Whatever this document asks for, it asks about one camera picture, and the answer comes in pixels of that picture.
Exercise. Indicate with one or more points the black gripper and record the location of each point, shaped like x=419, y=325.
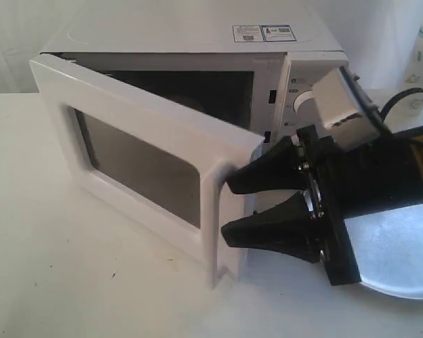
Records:
x=382, y=175

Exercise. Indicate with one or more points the white microwave door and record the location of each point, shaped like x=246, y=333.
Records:
x=158, y=146

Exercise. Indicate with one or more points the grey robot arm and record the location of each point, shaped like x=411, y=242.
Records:
x=329, y=186

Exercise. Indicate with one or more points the white microwave oven body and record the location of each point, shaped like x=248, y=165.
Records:
x=203, y=41

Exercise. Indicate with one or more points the white warning label sticker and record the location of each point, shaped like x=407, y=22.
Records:
x=263, y=33

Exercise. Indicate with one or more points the upper white control knob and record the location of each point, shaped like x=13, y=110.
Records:
x=303, y=98

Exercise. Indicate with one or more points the round steel tray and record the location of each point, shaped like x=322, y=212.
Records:
x=388, y=247

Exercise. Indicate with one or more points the white printed bottle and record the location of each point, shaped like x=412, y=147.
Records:
x=421, y=53

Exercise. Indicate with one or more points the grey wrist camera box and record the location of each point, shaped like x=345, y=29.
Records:
x=346, y=112

